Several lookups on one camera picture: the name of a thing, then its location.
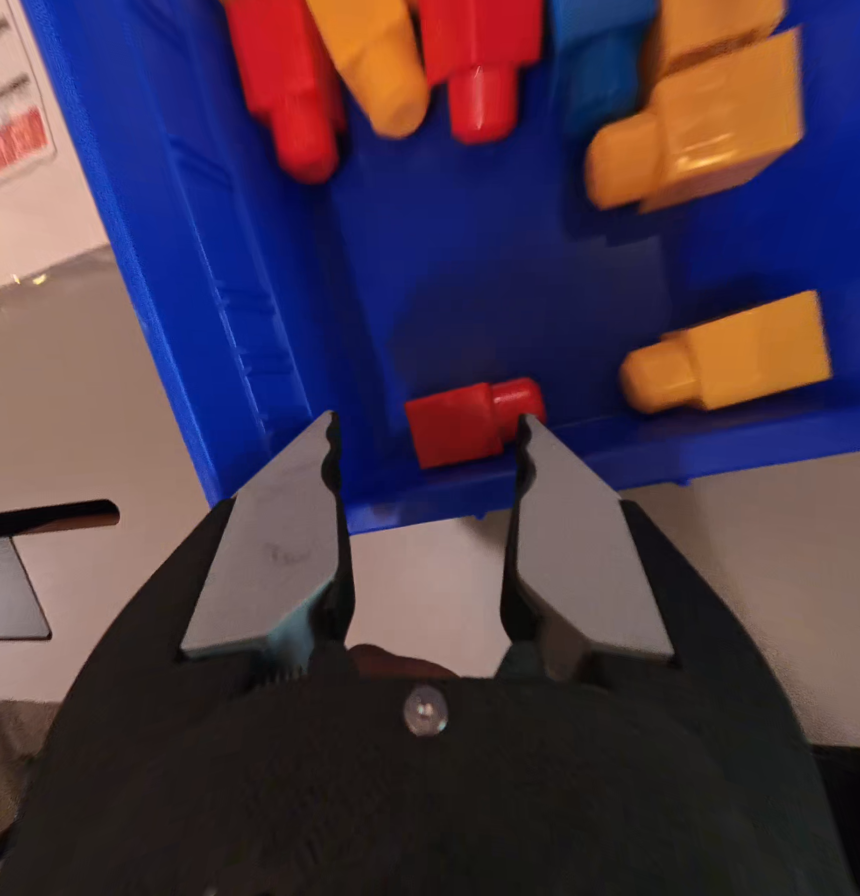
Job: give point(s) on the blue plastic bin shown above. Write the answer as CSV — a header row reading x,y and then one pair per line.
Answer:
x,y
486,294

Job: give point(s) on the pile of mixed mega blocks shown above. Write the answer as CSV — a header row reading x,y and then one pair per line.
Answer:
x,y
710,133

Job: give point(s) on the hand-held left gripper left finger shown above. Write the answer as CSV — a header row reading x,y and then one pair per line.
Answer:
x,y
269,560

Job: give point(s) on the printed paper sheet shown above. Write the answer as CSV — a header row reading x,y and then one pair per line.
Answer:
x,y
10,98

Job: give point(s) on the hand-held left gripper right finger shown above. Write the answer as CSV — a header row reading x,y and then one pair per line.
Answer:
x,y
591,560

